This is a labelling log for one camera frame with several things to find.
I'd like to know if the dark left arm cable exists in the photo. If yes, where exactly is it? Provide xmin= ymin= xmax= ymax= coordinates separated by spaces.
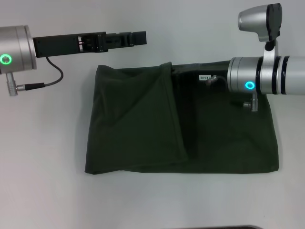
xmin=23 ymin=56 xmax=64 ymax=91

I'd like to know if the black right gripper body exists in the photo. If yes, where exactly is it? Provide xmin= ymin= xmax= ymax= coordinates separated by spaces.
xmin=171 ymin=63 xmax=230 ymax=96

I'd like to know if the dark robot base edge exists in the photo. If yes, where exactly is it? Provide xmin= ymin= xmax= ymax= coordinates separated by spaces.
xmin=164 ymin=224 xmax=263 ymax=229

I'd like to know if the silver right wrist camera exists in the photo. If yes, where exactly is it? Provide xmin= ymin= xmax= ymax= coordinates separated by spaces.
xmin=237 ymin=2 xmax=284 ymax=70

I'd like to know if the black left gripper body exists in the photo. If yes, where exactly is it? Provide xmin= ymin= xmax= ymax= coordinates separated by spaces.
xmin=32 ymin=31 xmax=110 ymax=59

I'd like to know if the dark green T-shirt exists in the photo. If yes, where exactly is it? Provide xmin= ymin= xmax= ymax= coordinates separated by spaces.
xmin=84 ymin=61 xmax=280 ymax=175

